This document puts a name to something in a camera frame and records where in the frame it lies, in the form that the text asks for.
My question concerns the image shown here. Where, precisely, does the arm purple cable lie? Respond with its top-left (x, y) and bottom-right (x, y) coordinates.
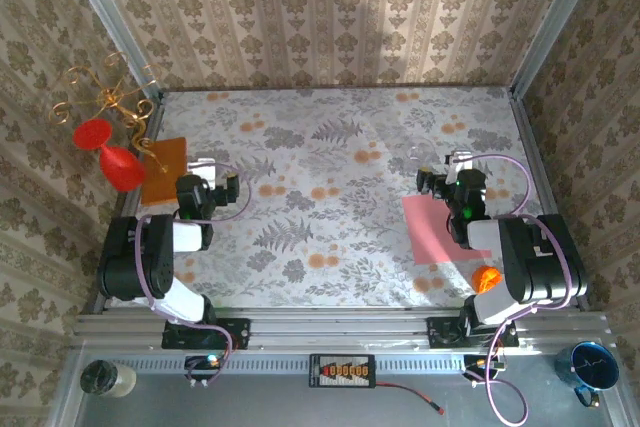
top-left (133, 161), bottom-right (254, 388)
top-left (464, 153), bottom-right (574, 426)

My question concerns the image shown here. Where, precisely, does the red wire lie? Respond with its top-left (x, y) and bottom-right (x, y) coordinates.
top-left (374, 380), bottom-right (446, 417)

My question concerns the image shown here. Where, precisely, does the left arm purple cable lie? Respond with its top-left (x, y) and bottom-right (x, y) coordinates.
top-left (133, 161), bottom-right (254, 388)

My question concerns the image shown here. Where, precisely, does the orange square sheet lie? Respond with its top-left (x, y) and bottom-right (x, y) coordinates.
top-left (139, 136), bottom-right (188, 207)

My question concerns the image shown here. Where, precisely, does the pink paper sheet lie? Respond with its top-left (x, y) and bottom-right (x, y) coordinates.
top-left (401, 195), bottom-right (494, 265)

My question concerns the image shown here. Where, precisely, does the gold wire candelabra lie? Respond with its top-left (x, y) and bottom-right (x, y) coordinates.
top-left (48, 50), bottom-right (169, 174)

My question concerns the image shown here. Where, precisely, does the jar with black lid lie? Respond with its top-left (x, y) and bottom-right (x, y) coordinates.
top-left (79, 359), bottom-right (138, 398)

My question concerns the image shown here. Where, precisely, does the slotted cable duct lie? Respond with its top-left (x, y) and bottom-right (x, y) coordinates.
top-left (112, 354), bottom-right (469, 374)

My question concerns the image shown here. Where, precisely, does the aluminium frame post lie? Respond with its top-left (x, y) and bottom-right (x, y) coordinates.
top-left (57, 0), bottom-right (164, 98)
top-left (509, 0), bottom-right (609, 98)

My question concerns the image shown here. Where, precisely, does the floral table cloth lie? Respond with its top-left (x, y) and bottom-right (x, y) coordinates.
top-left (110, 86), bottom-right (571, 309)

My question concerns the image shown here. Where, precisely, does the small circuit board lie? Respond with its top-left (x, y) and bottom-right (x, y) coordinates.
top-left (463, 354), bottom-right (506, 388)
top-left (184, 354), bottom-right (226, 389)

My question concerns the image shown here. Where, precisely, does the clear glass cup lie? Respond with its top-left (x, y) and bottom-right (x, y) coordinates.
top-left (407, 140), bottom-right (439, 178)

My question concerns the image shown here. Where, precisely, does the aluminium mounting rail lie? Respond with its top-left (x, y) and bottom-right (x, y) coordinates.
top-left (72, 307), bottom-right (614, 351)

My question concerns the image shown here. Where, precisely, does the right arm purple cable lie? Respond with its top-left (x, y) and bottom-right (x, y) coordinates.
top-left (464, 153), bottom-right (574, 426)

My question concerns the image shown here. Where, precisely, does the aluminium table side rail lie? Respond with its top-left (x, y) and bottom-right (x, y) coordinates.
top-left (92, 91), bottom-right (166, 313)
top-left (507, 89), bottom-right (591, 311)

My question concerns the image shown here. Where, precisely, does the orange crumpled ball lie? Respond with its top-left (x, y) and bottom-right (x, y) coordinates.
top-left (471, 265), bottom-right (503, 296)

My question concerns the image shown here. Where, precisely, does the right small circuit board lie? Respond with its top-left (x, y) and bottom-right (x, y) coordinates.
top-left (463, 354), bottom-right (506, 388)

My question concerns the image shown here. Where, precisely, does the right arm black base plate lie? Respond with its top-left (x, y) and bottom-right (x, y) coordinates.
top-left (426, 315), bottom-right (520, 349)

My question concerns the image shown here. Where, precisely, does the black connector board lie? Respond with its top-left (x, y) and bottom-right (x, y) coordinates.
top-left (308, 353), bottom-right (377, 390)

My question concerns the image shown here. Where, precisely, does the left small circuit board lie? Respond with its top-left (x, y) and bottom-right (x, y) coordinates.
top-left (184, 354), bottom-right (226, 389)

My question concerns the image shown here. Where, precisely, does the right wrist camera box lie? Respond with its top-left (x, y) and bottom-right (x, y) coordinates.
top-left (445, 150), bottom-right (475, 174)

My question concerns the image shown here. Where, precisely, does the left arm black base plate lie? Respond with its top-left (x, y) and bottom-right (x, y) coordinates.
top-left (160, 317), bottom-right (252, 351)

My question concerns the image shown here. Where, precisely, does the blue metal mug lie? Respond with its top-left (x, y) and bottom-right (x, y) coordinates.
top-left (553, 340), bottom-right (621, 408)

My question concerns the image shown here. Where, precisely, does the red goblet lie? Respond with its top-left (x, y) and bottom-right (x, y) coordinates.
top-left (72, 118), bottom-right (147, 193)

